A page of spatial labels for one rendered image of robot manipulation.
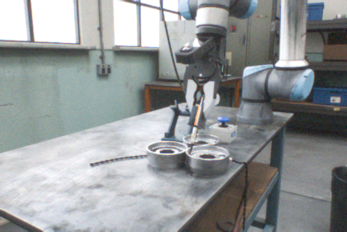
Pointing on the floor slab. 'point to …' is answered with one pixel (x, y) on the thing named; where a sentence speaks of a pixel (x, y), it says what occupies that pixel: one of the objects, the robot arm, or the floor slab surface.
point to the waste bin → (339, 200)
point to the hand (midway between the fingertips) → (198, 112)
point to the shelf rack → (323, 25)
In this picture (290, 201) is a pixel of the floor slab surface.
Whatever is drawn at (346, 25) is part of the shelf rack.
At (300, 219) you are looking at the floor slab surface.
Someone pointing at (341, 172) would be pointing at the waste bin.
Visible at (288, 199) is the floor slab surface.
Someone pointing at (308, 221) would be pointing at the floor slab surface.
